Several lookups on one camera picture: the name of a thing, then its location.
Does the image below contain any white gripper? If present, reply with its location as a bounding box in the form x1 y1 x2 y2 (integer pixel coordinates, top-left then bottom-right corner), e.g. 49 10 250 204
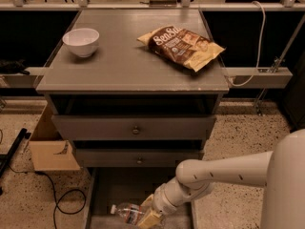
137 184 177 229

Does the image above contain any clear plastic water bottle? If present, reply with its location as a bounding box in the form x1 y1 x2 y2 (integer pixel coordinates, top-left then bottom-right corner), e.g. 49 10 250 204
111 203 152 229

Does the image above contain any sea salt chip bag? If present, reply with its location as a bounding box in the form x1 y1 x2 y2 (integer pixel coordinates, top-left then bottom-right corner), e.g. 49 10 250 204
137 25 225 72

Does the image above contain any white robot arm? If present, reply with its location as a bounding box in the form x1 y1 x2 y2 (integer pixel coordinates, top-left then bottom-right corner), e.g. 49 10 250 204
138 129 305 229

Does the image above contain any grey open bottom drawer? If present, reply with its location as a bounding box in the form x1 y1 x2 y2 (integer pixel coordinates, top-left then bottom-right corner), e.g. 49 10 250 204
83 167 198 229

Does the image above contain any grey middle drawer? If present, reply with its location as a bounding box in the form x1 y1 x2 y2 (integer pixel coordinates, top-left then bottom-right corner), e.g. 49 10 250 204
74 149 203 167

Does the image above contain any grey top drawer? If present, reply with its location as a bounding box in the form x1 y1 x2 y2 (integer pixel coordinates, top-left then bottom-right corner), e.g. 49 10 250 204
52 115 215 140

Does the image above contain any grey drawer cabinet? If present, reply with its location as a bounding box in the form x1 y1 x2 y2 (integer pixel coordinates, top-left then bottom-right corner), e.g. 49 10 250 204
37 10 229 157

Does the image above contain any cardboard box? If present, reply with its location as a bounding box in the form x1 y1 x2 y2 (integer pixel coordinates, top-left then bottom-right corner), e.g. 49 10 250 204
29 106 80 172

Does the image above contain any black metal stand leg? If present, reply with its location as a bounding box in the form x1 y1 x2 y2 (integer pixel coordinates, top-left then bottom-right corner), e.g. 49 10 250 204
0 127 32 197

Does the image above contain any white ceramic bowl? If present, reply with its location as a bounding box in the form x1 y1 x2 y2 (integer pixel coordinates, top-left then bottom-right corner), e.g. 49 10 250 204
62 28 99 57

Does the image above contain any black floor cable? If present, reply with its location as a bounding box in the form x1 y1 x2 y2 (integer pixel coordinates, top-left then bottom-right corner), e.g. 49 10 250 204
7 162 88 229

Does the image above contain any grey horizontal rail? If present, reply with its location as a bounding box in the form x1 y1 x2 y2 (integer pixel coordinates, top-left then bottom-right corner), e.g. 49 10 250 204
223 67 293 89

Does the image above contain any black object on rail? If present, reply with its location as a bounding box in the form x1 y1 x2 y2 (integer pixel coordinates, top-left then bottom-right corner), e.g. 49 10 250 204
0 59 30 75

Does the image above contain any white hanging cable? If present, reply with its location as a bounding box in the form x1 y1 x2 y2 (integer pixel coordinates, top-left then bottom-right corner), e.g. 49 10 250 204
227 0 267 88

